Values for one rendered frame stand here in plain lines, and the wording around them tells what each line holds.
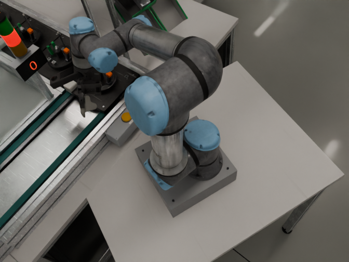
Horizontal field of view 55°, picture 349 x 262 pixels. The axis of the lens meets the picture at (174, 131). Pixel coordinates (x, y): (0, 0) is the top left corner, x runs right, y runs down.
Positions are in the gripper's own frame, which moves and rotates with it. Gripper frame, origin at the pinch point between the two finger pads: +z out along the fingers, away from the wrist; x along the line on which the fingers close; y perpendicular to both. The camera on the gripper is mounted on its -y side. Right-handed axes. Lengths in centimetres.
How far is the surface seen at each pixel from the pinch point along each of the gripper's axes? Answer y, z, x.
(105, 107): 8.8, 9.9, 9.3
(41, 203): -16.7, 24.8, -24.7
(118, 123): 13.7, 11.1, 0.8
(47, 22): -17, 7, 73
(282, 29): 163, 48, 136
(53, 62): -12.5, 6.9, 37.6
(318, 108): 162, 63, 55
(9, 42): -22.5, -20.2, 11.8
